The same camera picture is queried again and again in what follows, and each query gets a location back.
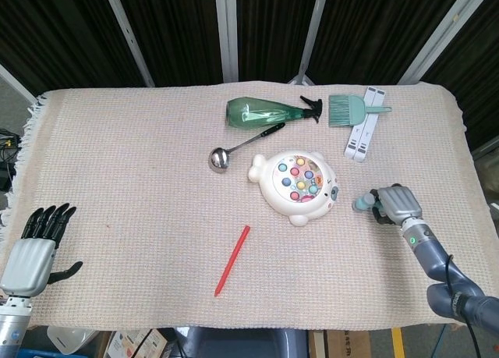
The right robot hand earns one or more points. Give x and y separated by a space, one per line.
399 206

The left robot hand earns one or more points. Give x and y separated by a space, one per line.
29 260

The small teal cylinder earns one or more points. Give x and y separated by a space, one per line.
363 203

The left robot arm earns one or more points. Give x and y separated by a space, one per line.
13 323

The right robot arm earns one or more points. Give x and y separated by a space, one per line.
448 272

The white fish toy game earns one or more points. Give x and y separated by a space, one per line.
298 186

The teal hand brush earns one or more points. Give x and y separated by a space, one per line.
347 110

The white folding stand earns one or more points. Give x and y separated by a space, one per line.
364 132

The white plastic container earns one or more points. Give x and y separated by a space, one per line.
72 336

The blue plastic crate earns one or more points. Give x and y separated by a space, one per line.
39 353

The printed cardboard box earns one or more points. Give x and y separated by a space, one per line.
132 342

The beige woven table cloth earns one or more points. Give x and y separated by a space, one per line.
156 198

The brown cardboard box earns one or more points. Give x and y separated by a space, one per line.
343 342

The green spray bottle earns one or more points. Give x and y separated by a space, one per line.
265 112

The red pen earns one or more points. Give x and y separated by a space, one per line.
232 260

